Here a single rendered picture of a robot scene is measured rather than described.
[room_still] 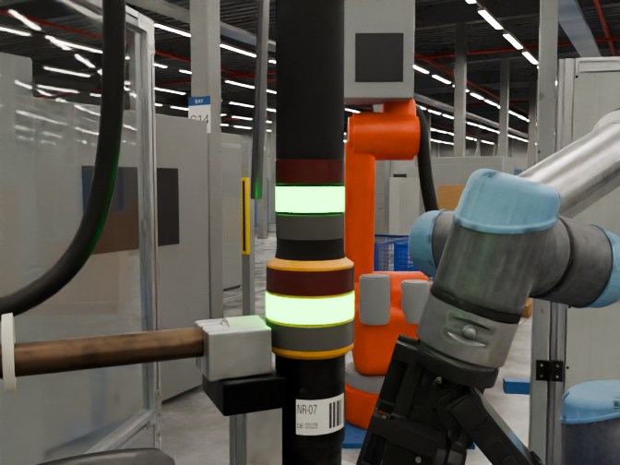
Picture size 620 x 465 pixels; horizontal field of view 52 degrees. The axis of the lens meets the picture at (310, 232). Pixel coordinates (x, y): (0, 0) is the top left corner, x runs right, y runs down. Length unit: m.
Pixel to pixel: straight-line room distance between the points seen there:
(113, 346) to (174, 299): 4.49
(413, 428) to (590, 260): 0.20
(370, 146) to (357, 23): 0.77
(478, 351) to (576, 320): 1.67
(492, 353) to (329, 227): 0.26
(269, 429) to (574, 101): 1.91
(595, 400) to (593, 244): 0.38
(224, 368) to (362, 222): 3.98
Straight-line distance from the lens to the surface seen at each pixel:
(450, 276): 0.51
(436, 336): 0.52
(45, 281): 0.28
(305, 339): 0.30
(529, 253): 0.51
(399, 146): 4.20
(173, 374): 4.89
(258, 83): 0.31
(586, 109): 2.15
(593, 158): 0.82
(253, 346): 0.29
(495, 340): 0.52
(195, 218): 4.90
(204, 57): 7.11
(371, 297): 4.01
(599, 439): 0.93
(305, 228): 0.29
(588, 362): 2.21
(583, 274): 0.57
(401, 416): 0.55
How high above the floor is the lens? 1.62
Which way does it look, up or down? 4 degrees down
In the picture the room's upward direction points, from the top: straight up
